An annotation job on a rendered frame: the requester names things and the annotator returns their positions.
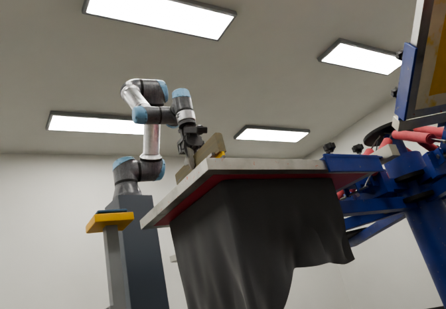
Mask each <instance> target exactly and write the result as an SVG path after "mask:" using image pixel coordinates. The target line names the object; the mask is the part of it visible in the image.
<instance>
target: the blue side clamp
mask: <svg viewBox="0 0 446 309"><path fill-rule="evenodd" d="M319 160H325V163H326V166H327V168H328V171H329V172H383V171H384V169H383V167H382V164H381V162H380V159H379V158H378V155H367V154H323V158H321V159H319Z"/></svg>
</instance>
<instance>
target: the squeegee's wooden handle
mask: <svg viewBox="0 0 446 309"><path fill-rule="evenodd" d="M222 151H224V153H225V152H226V147H225V144H224V140H223V137H222V134H221V133H214V134H213V136H211V138H209V140H207V142H205V144H203V145H202V147H201V148H200V149H199V150H198V151H197V152H196V153H195V154H194V155H193V158H194V163H195V168H196V167H197V166H198V165H199V164H200V163H201V162H202V161H203V160H204V159H205V158H206V157H207V156H208V155H209V154H210V153H214V154H215V155H219V154H220V153H221V152H222ZM191 172H192V169H191V168H190V166H189V165H187V166H185V165H184V166H183V167H182V168H181V169H180V170H179V171H178V172H177V173H176V174H175V178H176V182H177V185H178V184H179V183H180V182H181V181H182V180H183V179H184V178H185V177H186V176H187V175H188V174H190V173H191Z"/></svg>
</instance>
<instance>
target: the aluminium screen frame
mask: <svg viewBox="0 0 446 309"><path fill-rule="evenodd" d="M348 173H368V174H366V175H364V176H362V177H360V178H359V179H357V180H355V181H353V182H351V183H349V184H347V185H346V186H343V187H342V188H339V189H338V190H336V192H340V191H341V190H343V189H345V188H347V187H349V186H351V185H353V184H355V183H357V182H358V181H360V180H362V179H364V178H366V177H368V176H370V175H372V174H374V173H375V172H329V171H328V168H327V166H326V163H325V160H297V159H258V158H205V159H204V160H203V161H202V162H201V163H200V164H199V165H198V166H197V167H196V168H195V169H194V170H193V171H192V172H191V173H190V174H188V175H187V176H186V177H185V178H184V179H183V180H182V181H181V182H180V183H179V184H178V185H177V186H175V187H174V188H173V189H172V190H171V191H170V192H169V193H168V194H167V195H166V196H165V197H164V198H163V199H162V200H161V201H160V202H159V203H158V204H157V205H156V206H155V207H154V208H153V209H152V210H151V211H150V212H148V213H147V214H146V215H145V216H144V217H143V218H142V219H141V220H140V225H141V229H155V228H164V227H170V225H158V226H154V225H155V224H156V223H157V222H158V221H160V220H161V219H162V218H163V217H165V216H166V215H167V214H168V213H169V212H170V211H171V210H172V209H174V208H175V207H176V206H177V205H179V204H180V203H181V202H182V201H183V200H184V199H185V198H187V197H188V196H189V195H190V194H192V193H193V192H194V191H195V190H196V189H197V188H198V187H199V186H201V185H202V184H203V183H204V182H206V181H207V180H208V179H209V178H210V177H211V176H212V175H213V174H348Z"/></svg>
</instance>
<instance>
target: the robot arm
mask: <svg viewBox="0 0 446 309"><path fill-rule="evenodd" d="M120 96H121V98H122V100H124V102H126V103H128V104H129V106H130V108H131V109H132V119H133V122H134V123H135V124H140V125H144V130H143V154H142V155H141V156H140V160H135V159H134V158H133V157H132V156H125V157H121V158H119V159H117V160H116V161H115V162H114V163H113V170H112V171H113V179H114V185H115V190H114V194H113V200H114V199H115V198H116V197H117V196H118V195H143V194H142V192H141V190H140V188H139V187H138V182H150V181H152V182H154V181H158V180H161V179H162V178H163V177H164V174H165V161H164V160H163V159H162V156H161V155H160V154H159V145H160V128H161V125H166V126H168V127H170V128H172V129H175V128H177V127H178V128H179V130H178V132H179V133H180V134H181V138H180V139H179V141H178V142H177V147H178V151H179V154H181V155H186V158H185V161H184V165H185V166H187V165H189V166H190V168H191V169H192V170H194V169H195V163H194V158H193V154H195V153H196V152H197V150H198V149H200V148H201V147H202V145H203V144H204V141H203V140H202V137H201V136H200V135H202V134H203V133H207V130H208V128H207V127H203V126H202V125H198V126H196V118H195V114H194V109H193V106H192V100H191V96H190V92H189V91H188V90H187V89H185V88H179V89H176V90H174V91H173V92H172V99H173V103H172V105H171V106H170V107H164V103H166V102H168V98H169V93H168V88H167V85H166V83H165V82H164V81H163V80H146V79H132V80H128V81H127V82H126V83H124V84H123V85H122V87H121V89H120Z"/></svg>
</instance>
